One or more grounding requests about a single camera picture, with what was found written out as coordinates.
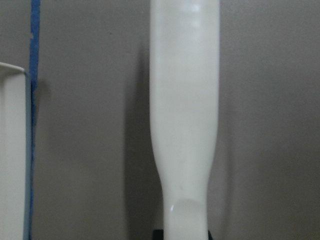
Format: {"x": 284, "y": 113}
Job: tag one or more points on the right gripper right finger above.
{"x": 210, "y": 236}

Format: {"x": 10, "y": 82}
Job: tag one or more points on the beige hand brush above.
{"x": 184, "y": 104}

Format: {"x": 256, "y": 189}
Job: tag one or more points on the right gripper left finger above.
{"x": 158, "y": 234}

